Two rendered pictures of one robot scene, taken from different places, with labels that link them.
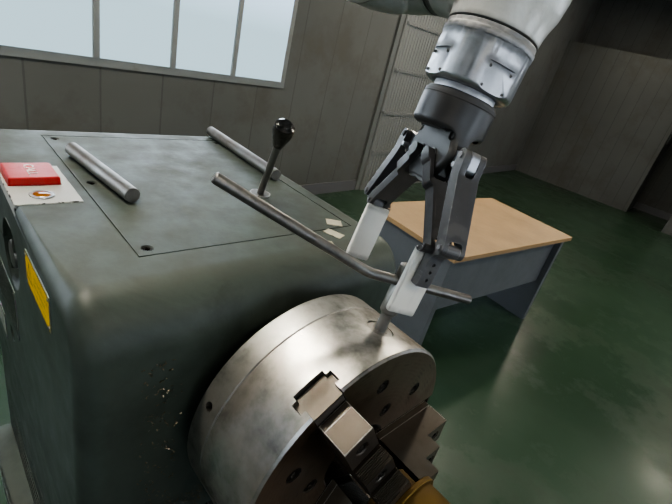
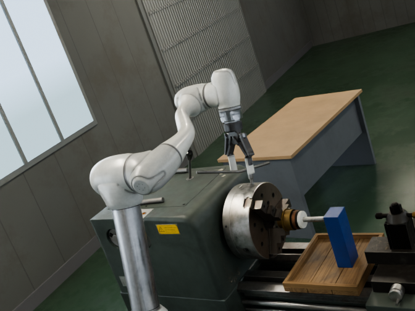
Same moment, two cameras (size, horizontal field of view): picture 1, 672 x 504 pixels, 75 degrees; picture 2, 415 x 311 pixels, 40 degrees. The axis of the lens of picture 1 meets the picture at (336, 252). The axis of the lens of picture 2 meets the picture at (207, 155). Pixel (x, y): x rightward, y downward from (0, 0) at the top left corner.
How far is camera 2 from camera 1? 1.81 m
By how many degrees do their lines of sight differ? 8
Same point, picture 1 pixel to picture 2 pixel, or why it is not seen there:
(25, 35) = not seen: outside the picture
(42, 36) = not seen: outside the picture
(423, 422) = (282, 202)
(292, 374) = (239, 203)
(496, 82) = (236, 117)
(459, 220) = (248, 147)
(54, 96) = not seen: outside the picture
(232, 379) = (226, 216)
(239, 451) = (239, 226)
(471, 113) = (236, 125)
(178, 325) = (207, 211)
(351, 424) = (258, 203)
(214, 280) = (205, 199)
